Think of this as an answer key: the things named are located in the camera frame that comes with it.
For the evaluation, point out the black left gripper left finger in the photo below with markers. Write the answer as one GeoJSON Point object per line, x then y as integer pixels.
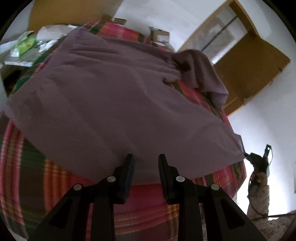
{"type": "Point", "coordinates": [68, 219]}

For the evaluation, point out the purple fleece sweater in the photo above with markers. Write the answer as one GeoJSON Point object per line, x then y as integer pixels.
{"type": "Point", "coordinates": [99, 99]}

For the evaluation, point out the red green plaid blanket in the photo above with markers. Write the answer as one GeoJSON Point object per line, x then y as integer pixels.
{"type": "Point", "coordinates": [31, 184]}

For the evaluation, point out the plastic sheet doorway curtain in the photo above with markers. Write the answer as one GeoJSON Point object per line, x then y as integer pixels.
{"type": "Point", "coordinates": [219, 35]}

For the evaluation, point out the brown cardboard box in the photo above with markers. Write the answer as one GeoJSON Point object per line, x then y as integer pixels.
{"type": "Point", "coordinates": [158, 35]}

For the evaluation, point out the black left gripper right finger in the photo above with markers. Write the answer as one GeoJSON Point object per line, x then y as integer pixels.
{"type": "Point", "coordinates": [204, 210]}

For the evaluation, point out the white cardboard box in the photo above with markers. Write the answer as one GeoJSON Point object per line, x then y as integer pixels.
{"type": "Point", "coordinates": [118, 21]}

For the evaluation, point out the wooden wardrobe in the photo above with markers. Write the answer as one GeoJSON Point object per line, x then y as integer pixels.
{"type": "Point", "coordinates": [75, 12]}

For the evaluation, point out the person right hand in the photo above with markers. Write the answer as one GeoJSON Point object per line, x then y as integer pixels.
{"type": "Point", "coordinates": [261, 179]}

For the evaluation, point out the green tissue pack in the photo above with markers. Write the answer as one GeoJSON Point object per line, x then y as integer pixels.
{"type": "Point", "coordinates": [24, 46]}

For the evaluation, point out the wooden door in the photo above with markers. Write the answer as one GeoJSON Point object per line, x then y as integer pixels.
{"type": "Point", "coordinates": [247, 68]}

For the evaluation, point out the patterned right sleeve forearm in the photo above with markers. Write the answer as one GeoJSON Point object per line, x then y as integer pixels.
{"type": "Point", "coordinates": [272, 230]}

